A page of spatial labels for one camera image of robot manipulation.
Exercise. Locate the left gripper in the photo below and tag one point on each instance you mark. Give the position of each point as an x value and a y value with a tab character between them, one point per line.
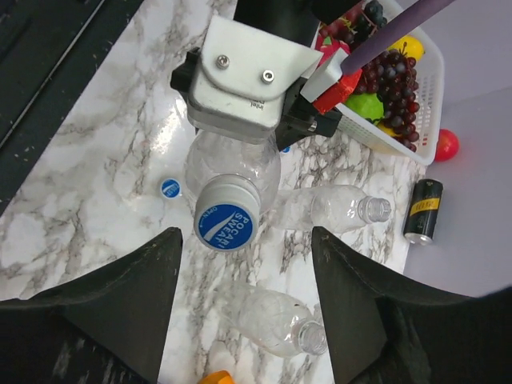
299	118

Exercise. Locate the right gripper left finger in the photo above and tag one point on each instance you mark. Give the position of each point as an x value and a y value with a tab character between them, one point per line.
108	326

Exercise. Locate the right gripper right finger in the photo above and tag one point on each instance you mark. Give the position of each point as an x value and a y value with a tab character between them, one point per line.
383	327

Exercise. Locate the clear bottle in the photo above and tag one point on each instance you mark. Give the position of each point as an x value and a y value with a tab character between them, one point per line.
278	323
338	208
211	155

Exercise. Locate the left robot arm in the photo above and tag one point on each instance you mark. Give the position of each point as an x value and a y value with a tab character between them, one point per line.
298	21

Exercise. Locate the standing clear bottle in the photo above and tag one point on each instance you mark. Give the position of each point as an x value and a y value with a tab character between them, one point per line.
338	208

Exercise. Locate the blue cap table centre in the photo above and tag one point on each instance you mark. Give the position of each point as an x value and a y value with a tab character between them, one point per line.
170	188

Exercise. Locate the orange snack bag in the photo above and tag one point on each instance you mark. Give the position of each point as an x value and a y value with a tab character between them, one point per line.
219	377

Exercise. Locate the black gold can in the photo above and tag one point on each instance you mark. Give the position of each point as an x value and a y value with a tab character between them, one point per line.
423	211

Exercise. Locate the red dragon fruit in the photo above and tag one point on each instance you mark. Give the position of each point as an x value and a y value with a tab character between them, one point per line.
328	46

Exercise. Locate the green toy fruit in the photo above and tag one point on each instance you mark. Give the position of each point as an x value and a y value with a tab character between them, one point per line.
367	106

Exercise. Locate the red apple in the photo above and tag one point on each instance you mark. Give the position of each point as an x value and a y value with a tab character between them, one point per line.
447	146

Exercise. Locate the dark blue grapes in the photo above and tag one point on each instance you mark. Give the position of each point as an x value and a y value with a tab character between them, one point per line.
357	24

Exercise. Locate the yellow fruit behind grapes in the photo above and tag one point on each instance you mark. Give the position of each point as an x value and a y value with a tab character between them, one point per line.
389	131

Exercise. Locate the red grape bunch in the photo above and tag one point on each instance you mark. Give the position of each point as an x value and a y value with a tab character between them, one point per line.
392	77

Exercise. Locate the yellow lemon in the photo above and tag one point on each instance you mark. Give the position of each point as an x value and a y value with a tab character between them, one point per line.
409	46

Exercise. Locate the white plastic basket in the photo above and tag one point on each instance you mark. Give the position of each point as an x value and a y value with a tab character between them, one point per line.
431	79

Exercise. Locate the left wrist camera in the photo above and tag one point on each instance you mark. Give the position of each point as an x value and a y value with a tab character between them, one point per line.
241	79

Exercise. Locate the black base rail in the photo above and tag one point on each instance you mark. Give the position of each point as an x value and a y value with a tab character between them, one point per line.
50	50

